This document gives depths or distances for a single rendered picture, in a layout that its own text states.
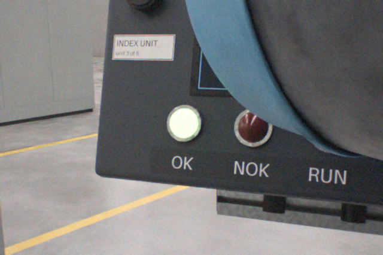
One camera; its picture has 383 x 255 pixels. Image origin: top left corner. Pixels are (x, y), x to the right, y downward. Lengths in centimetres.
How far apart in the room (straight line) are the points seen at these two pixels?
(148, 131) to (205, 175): 5
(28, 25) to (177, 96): 619
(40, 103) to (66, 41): 92
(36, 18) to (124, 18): 621
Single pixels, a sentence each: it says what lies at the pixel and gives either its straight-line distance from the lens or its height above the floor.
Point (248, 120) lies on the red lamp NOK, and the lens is 32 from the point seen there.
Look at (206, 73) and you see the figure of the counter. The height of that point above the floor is 115.
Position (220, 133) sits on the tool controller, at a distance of 33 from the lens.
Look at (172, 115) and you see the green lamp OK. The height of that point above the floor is 112.
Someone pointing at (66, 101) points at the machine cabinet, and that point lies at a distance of 684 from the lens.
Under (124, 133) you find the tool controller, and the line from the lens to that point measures 36.
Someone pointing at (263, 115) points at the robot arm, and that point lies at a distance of 16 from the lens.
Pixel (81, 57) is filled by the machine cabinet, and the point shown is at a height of 80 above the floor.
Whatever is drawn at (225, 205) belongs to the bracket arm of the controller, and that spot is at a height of 104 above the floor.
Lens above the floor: 118
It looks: 12 degrees down
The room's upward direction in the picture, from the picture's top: 1 degrees counter-clockwise
